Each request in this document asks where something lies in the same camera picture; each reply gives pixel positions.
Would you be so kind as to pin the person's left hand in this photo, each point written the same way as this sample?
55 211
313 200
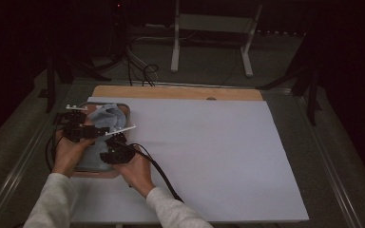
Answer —
68 155

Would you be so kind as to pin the grey-blue knitted garment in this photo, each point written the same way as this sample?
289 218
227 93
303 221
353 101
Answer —
107 115

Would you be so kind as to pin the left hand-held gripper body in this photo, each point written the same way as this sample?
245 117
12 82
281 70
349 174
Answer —
74 122

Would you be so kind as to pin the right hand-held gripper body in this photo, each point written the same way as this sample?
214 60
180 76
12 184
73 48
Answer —
120 152

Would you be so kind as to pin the white metal stand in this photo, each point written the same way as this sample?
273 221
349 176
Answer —
176 47

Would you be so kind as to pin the pink basket with grey rim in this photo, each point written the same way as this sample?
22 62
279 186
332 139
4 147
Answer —
125 110

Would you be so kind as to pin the person's right hand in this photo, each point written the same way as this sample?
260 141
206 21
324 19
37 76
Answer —
136 174

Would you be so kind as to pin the black tripod stand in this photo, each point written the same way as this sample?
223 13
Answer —
50 88
312 95

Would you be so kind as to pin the aluminium frame rail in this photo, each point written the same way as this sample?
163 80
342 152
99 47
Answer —
332 177
19 164

